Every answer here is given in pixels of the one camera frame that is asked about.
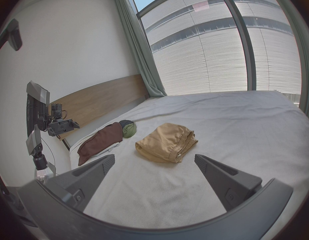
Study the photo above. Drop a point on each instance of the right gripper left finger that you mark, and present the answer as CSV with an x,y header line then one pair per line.
x,y
82,186

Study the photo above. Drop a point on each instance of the bed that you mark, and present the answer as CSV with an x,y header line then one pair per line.
x,y
219,124

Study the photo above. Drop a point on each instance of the tan shorts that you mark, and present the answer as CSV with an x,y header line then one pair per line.
x,y
164,141

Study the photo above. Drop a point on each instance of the white garment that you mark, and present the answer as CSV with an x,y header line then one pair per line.
x,y
112,147

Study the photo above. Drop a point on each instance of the green garment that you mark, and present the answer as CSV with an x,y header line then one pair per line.
x,y
129,131

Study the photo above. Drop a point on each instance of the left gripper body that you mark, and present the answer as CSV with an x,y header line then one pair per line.
x,y
60,127

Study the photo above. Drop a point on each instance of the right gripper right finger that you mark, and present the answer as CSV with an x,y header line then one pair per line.
x,y
224,186

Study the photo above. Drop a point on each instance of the blue-green curtain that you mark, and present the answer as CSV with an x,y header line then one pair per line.
x,y
144,66

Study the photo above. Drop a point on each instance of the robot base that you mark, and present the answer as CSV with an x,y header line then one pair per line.
x,y
46,172

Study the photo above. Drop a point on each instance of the black garment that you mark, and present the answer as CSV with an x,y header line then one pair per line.
x,y
124,123

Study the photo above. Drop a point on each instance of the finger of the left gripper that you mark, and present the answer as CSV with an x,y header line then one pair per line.
x,y
74,125

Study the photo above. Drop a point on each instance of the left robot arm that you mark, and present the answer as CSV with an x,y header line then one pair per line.
x,y
37,91

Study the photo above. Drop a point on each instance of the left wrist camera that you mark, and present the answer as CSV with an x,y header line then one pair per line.
x,y
57,111

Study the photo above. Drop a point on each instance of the window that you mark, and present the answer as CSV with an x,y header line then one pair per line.
x,y
207,59

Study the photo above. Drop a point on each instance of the brown garment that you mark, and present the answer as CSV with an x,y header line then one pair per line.
x,y
99,141

